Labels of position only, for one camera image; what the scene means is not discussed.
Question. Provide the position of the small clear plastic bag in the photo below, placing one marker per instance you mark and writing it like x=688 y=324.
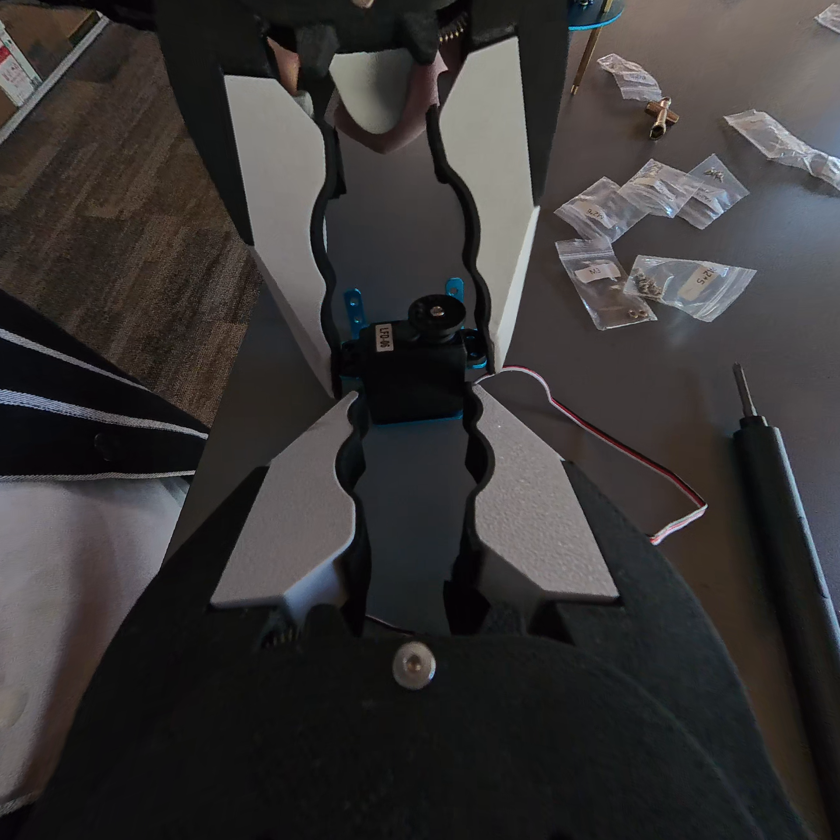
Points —
x=630 y=75
x=828 y=16

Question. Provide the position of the blue toy robot arm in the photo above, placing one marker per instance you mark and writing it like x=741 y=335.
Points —
x=597 y=13

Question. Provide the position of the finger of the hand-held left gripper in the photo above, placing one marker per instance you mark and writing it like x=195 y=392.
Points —
x=275 y=184
x=505 y=164

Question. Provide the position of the white red carton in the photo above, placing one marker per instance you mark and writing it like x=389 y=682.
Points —
x=16 y=65

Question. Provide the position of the cluster of clear screw bags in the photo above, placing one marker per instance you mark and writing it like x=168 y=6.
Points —
x=590 y=269

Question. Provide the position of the black servo with blue bracket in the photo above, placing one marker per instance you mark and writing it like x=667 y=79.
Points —
x=407 y=380

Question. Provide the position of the long clear plastic bag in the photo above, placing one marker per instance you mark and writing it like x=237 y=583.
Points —
x=774 y=141

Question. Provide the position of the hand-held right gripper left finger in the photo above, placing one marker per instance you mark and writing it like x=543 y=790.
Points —
x=289 y=531

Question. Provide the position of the person's white undershirt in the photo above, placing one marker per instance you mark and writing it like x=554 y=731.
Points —
x=65 y=590

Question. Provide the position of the dark grey desk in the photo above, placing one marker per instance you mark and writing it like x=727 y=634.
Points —
x=689 y=394

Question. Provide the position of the person's left hand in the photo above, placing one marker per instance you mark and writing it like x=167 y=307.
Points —
x=394 y=143

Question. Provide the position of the brass cross wrench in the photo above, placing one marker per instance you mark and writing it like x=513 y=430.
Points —
x=659 y=118

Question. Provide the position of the black electric screwdriver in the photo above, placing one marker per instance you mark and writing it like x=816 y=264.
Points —
x=781 y=499

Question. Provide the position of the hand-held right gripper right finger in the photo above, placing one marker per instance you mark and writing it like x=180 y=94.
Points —
x=544 y=525

